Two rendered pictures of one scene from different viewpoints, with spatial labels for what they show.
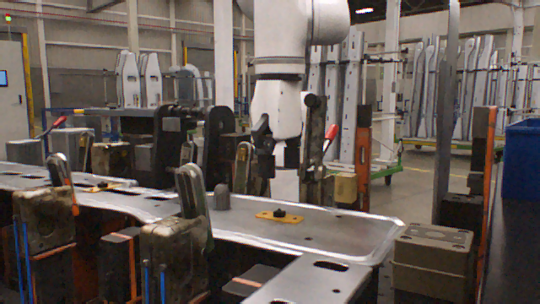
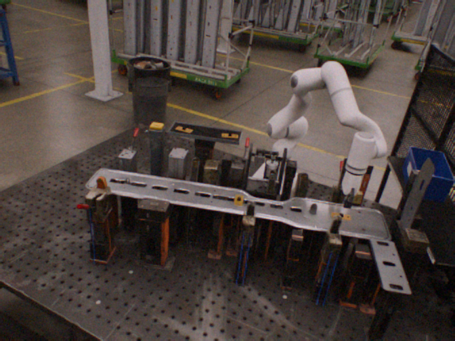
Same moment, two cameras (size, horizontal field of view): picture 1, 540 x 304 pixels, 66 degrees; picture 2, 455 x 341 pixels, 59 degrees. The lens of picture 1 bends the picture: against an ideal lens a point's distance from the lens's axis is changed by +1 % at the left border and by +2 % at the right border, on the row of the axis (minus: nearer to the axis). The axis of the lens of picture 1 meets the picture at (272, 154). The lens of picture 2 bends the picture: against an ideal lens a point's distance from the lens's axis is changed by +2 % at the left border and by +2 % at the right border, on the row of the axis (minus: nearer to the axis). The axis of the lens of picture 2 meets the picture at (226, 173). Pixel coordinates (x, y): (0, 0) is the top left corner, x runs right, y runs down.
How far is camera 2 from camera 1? 141 cm
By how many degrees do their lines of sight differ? 32
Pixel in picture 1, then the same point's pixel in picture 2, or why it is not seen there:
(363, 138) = (367, 178)
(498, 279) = (432, 247)
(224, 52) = not seen: outside the picture
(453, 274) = (424, 247)
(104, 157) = (214, 174)
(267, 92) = (355, 180)
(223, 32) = not seen: outside the picture
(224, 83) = not seen: outside the picture
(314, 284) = (386, 252)
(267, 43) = (359, 164)
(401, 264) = (409, 245)
